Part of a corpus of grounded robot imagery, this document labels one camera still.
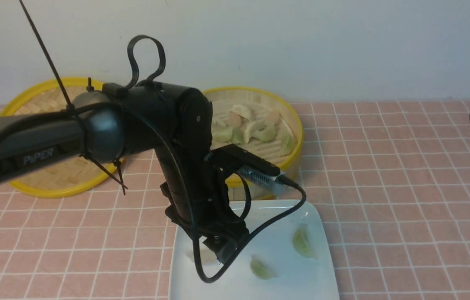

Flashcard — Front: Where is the green dumpling on plate right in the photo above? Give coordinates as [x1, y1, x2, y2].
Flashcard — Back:
[292, 224, 317, 260]

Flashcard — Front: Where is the green dumpling centre left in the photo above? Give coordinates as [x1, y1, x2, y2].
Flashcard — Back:
[211, 127, 233, 143]

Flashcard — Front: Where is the white dumpling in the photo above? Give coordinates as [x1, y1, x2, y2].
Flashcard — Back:
[229, 104, 254, 122]
[243, 120, 266, 144]

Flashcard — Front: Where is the white dumpling top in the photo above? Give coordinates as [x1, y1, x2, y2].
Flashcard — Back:
[229, 104, 254, 122]

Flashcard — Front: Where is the pale dumpling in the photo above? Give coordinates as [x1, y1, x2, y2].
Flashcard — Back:
[185, 247, 219, 266]

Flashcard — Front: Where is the green dumpling centre right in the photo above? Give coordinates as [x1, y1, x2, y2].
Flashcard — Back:
[254, 125, 276, 143]

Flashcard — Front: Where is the green dumpling right edge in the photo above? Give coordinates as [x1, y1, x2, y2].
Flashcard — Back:
[277, 134, 297, 156]

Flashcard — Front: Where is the white square plate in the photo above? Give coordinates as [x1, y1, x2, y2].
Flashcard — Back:
[168, 202, 339, 300]

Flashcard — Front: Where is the white dumpling centre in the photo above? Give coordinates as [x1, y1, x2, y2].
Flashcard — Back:
[243, 120, 266, 144]

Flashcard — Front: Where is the pink dumpling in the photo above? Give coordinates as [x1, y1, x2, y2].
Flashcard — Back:
[227, 112, 242, 128]

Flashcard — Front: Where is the green dumpling on plate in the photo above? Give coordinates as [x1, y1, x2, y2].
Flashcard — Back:
[292, 224, 317, 260]
[250, 256, 277, 280]

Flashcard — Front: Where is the black cable tie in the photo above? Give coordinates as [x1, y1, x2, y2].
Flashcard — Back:
[19, 0, 127, 195]

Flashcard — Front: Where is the bamboo steamer lid yellow rim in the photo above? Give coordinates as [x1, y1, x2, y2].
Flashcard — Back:
[0, 80, 109, 199]

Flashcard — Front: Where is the green dumpling on plate centre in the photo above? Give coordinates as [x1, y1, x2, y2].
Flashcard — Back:
[250, 256, 277, 280]

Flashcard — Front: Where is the wrist camera with silver housing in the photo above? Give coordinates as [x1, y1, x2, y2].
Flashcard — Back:
[210, 144, 292, 195]

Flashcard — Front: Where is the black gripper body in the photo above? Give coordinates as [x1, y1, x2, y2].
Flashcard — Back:
[161, 167, 249, 265]

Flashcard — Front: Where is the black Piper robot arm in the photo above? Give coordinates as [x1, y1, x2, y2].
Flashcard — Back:
[0, 83, 254, 266]

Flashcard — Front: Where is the bamboo steamer basket yellow rim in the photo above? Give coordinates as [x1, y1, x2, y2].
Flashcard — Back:
[203, 87, 304, 179]

